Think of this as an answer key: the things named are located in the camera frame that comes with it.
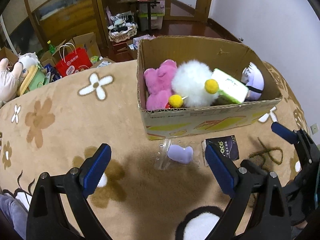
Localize lavender-haired plush doll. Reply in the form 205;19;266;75
241;62;264;101

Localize green tissue pack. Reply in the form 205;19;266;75
212;68;248;105

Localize white fluffy pompom plush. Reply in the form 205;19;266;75
168;60;219;108

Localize pink plush bear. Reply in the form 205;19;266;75
144;59;177;111

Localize person's grey trouser leg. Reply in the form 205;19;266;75
1;194;28;239

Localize black tissue packet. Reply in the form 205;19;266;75
201;135;239;167

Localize small purple sponge in bag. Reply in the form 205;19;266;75
154;138;202;171

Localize open cardboard box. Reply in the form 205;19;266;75
137;36;282;140

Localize green yellow plush toy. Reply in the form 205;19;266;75
17;65;50;96

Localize pale pink plush toy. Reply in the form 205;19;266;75
0;57;23;103

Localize red paper shopping bag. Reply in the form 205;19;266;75
55;42;93;77

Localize green glass bottle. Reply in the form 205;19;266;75
47;40;56;55

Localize brown cardboard box on floor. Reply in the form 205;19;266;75
40;32;101;66

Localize clear plastic storage bin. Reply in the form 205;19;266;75
138;0;165;31

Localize wooden wardrobe cabinet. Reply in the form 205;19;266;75
0;0;141;58

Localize lace-trimmed storage basket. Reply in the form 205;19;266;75
108;11;138;43

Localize black side table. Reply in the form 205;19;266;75
118;0;165;34

